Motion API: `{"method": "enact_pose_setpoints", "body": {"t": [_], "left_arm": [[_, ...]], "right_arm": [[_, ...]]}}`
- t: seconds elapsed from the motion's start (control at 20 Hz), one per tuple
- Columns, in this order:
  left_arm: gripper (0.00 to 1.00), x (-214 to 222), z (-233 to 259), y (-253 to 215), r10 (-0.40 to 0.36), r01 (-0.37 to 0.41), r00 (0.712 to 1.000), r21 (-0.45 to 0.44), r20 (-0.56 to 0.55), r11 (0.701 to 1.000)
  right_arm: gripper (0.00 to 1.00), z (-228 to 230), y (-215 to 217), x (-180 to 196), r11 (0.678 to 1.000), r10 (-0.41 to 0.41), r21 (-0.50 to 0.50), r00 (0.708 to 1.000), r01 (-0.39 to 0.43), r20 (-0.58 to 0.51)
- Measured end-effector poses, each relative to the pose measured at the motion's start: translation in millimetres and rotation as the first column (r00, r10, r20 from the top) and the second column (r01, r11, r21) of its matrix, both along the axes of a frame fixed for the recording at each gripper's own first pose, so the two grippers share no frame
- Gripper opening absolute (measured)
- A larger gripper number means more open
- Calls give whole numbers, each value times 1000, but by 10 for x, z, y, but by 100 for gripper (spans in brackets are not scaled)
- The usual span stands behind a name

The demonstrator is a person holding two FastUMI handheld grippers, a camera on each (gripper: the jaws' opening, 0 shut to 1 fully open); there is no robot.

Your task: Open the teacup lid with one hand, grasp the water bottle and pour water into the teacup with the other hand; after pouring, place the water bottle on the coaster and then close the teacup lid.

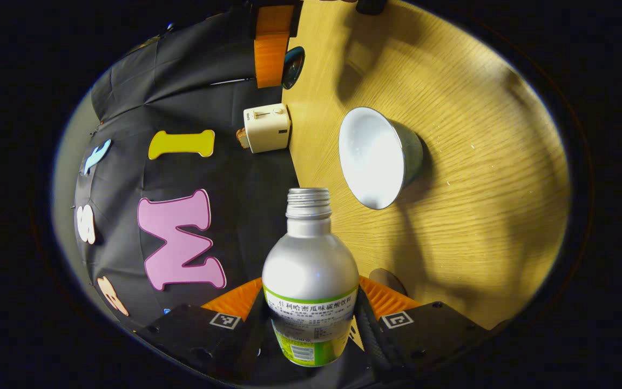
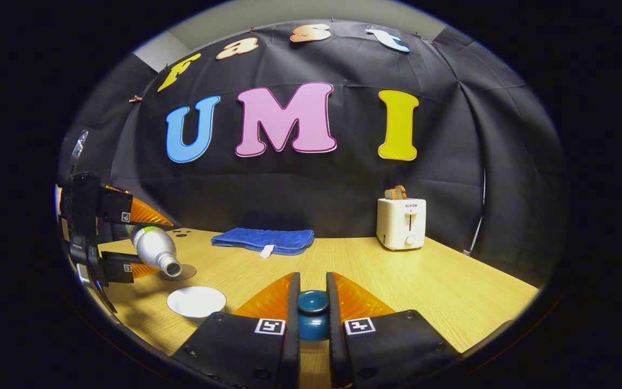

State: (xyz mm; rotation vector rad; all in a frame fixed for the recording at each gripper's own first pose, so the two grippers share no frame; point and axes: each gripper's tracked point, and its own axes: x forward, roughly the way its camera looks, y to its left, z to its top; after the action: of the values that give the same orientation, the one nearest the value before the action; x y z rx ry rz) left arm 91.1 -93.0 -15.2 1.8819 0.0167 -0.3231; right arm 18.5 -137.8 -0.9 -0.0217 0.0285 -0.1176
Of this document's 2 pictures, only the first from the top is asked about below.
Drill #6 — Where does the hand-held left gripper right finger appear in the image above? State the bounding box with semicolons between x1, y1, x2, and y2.
351;276;498;387

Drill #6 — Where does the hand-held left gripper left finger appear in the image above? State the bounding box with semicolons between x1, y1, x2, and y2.
136;277;279;387

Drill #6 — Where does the teal teacup lid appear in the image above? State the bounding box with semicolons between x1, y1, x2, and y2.
281;46;306;90

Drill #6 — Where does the silver water bottle green label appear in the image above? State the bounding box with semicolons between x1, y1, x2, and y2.
262;187;360;368

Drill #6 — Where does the teal teacup white inside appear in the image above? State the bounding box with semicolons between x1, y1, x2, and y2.
339;106;424;210

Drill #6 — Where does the white toaster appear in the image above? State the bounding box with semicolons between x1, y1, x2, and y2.
243;103;292;154

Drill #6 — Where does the black backdrop cloth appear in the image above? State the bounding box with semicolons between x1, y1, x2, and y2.
73;5;303;331

